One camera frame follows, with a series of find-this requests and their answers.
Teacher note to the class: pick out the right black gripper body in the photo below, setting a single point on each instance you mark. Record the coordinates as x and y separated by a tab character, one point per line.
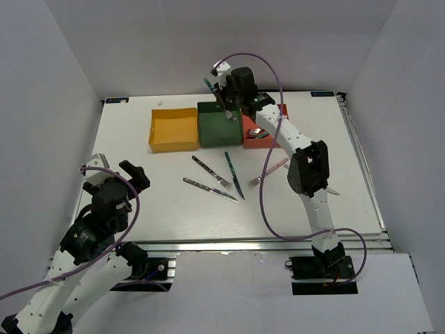
230	97

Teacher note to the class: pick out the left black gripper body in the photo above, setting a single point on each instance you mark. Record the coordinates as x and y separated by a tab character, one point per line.
124	222

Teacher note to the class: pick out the teal handled fork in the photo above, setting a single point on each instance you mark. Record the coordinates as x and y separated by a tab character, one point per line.
228	113

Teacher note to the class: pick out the pink handled spoon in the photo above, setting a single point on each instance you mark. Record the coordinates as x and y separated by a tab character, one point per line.
253	132

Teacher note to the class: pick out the black patterned handle knife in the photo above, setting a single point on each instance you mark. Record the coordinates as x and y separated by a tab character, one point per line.
209	189

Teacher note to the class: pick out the pink handled fork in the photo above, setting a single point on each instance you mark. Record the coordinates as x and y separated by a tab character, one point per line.
256	181

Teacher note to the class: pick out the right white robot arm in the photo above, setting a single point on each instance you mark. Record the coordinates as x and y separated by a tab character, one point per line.
308	171

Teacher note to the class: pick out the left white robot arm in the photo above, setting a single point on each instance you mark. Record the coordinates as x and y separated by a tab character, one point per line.
68	291

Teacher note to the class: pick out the red paper box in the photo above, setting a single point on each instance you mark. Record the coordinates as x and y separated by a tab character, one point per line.
247	123

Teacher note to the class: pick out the green paper box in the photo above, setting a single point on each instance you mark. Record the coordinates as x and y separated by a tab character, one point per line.
215	129

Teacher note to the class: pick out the yellow paper box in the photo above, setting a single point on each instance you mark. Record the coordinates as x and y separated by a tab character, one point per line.
174	130

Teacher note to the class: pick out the right blue corner label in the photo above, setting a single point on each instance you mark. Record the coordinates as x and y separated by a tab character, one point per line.
322	94

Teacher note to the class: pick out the blue corner label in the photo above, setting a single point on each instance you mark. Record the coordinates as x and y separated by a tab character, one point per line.
322	94
116	100

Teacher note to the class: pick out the left blue corner label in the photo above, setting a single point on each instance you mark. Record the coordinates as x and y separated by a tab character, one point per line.
116	100

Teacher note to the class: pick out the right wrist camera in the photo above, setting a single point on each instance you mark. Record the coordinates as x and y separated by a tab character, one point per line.
221	71

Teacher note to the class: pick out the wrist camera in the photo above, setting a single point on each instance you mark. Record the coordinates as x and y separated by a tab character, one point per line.
93	171
221	71

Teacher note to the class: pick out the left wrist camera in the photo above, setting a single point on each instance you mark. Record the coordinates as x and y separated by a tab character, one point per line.
93	171

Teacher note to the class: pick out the teal handled knife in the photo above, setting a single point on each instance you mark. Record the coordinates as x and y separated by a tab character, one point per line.
234	177

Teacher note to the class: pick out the black patterned handle fork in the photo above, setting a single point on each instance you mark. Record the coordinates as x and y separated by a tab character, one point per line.
220	179

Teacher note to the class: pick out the pink handled knife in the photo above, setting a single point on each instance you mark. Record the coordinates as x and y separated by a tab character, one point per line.
332	191

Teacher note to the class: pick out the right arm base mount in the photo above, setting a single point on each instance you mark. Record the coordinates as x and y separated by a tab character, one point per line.
308	277

